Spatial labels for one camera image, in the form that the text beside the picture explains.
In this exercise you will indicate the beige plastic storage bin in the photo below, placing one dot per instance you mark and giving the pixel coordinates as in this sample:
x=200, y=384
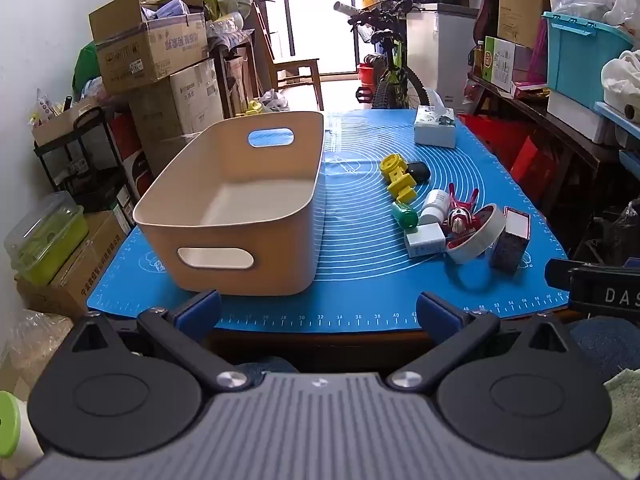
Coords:
x=240, y=215

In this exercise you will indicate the green and white carton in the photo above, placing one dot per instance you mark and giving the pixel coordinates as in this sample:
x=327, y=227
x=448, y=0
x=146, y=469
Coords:
x=505, y=62

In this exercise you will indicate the white tissue box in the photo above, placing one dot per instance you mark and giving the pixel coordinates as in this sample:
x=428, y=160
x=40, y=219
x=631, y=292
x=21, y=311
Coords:
x=435, y=127

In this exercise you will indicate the taped open cardboard box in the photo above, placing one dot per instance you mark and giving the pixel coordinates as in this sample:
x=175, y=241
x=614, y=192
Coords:
x=150, y=50

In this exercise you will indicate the yellow plastic toy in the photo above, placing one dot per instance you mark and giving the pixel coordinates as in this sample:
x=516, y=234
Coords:
x=400, y=180

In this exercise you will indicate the dark wooden bench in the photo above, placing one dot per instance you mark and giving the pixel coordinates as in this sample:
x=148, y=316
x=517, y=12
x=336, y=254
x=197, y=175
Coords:
x=560, y=120

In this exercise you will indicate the red patterned box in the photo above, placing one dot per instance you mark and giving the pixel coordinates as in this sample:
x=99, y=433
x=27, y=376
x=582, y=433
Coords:
x=510, y=245

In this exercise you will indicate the red paper bags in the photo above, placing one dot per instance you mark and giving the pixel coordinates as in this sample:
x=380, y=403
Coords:
x=520, y=155

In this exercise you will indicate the black utility cart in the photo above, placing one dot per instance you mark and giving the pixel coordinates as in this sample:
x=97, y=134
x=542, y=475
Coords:
x=90, y=170

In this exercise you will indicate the printed brown cardboard box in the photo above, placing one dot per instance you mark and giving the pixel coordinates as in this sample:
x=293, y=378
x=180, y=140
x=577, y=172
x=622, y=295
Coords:
x=85, y=270

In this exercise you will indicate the person's leg in blue jeans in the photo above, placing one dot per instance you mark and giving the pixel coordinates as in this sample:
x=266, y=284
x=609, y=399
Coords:
x=600, y=345

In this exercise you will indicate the yellow plastic jug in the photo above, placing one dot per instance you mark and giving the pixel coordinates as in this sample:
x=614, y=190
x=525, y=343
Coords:
x=252, y=108

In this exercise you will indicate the wooden chair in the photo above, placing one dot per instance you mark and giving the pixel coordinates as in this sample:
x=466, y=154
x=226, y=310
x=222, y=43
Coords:
x=295, y=67

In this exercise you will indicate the red bucket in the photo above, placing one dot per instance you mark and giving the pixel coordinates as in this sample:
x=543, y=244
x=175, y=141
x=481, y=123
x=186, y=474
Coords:
x=366, y=74

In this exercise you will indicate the red and white appliance box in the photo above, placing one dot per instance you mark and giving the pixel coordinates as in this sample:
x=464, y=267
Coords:
x=131, y=160

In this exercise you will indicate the green and black bicycle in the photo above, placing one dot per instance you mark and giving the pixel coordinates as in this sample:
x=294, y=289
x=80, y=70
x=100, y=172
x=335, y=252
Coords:
x=390, y=75

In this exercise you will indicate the open cardboard box of sundries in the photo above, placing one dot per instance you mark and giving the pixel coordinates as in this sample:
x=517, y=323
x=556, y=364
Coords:
x=62, y=120

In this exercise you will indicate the small white carton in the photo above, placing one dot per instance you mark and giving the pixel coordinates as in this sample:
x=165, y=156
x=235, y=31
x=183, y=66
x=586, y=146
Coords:
x=424, y=242

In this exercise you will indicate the upright brown cardboard box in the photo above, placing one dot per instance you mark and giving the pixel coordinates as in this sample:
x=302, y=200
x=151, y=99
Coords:
x=522, y=0

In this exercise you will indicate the pale green towel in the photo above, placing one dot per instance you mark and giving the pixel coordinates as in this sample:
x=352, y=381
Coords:
x=625, y=420

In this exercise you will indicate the red toy plane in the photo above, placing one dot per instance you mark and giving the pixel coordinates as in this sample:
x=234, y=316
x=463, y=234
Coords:
x=457, y=215

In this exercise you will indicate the black oval object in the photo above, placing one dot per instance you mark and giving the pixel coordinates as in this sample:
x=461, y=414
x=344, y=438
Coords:
x=420, y=172

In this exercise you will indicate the crumpled grey plastic bag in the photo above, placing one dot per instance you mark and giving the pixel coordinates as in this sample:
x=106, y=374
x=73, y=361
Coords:
x=274, y=101

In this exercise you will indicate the green plastic lidded container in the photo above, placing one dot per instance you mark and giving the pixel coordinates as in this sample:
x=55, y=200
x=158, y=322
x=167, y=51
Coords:
x=45, y=240

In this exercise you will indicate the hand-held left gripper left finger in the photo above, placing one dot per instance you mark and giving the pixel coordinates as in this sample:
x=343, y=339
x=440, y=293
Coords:
x=201, y=306

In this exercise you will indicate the teal plastic storage bin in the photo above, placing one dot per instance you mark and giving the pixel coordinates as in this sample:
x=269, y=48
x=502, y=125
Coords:
x=580, y=65

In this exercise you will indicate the blue silicone baking mat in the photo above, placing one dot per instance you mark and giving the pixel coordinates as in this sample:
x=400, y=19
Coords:
x=360, y=240

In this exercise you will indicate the red and white tape roll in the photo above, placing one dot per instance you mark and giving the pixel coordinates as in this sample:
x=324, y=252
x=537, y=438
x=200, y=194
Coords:
x=482, y=242

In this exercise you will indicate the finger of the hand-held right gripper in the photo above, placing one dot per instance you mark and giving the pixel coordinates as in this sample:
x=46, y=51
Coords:
x=557, y=274

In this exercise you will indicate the white chest freezer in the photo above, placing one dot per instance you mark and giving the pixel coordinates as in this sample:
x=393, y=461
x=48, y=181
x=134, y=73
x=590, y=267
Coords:
x=445, y=55

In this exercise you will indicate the clear bag of grain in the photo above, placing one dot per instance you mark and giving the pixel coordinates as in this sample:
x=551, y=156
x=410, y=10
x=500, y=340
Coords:
x=35, y=345

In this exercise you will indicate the white pill bottle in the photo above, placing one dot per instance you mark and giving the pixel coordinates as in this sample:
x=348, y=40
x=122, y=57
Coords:
x=432, y=206

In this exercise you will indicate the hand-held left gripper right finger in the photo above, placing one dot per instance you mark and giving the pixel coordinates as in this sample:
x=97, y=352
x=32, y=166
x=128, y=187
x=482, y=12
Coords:
x=436, y=310

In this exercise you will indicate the green plastic bag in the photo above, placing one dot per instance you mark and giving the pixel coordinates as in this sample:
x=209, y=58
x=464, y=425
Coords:
x=82, y=70

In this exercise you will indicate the white bottle with green cap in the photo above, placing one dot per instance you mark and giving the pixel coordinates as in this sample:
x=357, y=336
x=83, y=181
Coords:
x=12, y=425

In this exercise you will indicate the glass balcony door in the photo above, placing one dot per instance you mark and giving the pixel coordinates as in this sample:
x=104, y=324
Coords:
x=310, y=15

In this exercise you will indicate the green bottle with silver cap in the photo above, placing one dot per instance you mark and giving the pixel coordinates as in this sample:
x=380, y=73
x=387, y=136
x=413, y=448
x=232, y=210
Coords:
x=405, y=216

